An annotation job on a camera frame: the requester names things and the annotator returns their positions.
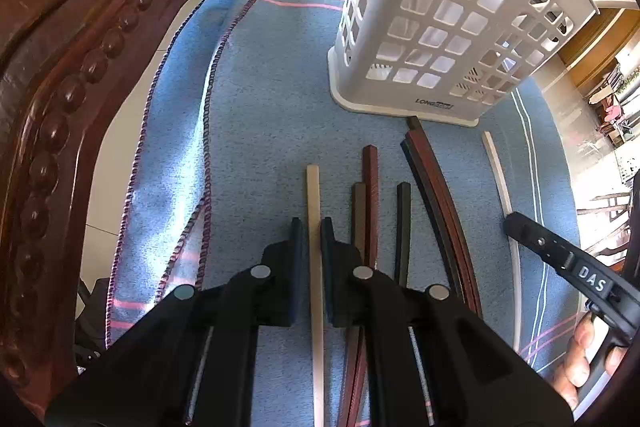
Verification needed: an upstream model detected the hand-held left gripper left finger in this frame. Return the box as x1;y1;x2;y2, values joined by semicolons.
45;217;305;427

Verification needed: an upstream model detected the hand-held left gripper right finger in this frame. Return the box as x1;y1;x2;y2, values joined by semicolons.
321;217;574;427

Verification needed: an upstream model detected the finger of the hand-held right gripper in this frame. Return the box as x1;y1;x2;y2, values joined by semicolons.
503;212;623;308

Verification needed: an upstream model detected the dark brown chopstick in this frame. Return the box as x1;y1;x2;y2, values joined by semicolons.
336;182;367;427
407;115;484;315

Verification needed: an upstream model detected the beige chopstick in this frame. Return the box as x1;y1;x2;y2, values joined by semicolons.
306;164;327;427

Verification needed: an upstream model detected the black chopstick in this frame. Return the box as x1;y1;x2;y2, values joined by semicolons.
393;181;412;286
400;141;473;309

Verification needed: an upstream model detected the reddish brown chopstick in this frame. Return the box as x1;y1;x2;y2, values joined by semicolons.
405;130;482;314
350;145;380;427

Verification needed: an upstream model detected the white chopstick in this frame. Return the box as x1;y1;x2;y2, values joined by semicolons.
481;131;525;351

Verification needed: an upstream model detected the white plastic lattice basket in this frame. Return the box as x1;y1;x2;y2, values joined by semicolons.
327;0;601;128

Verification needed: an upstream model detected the person's right hand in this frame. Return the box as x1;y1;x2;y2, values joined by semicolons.
550;314;627;410

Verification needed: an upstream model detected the blue cloth with pink stripes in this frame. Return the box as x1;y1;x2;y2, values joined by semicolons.
105;0;583;427

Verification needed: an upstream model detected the carved dark wooden chair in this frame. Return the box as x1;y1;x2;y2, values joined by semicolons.
0;0;247;390

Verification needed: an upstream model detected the wooden door frame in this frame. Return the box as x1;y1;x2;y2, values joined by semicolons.
517;0;640;98

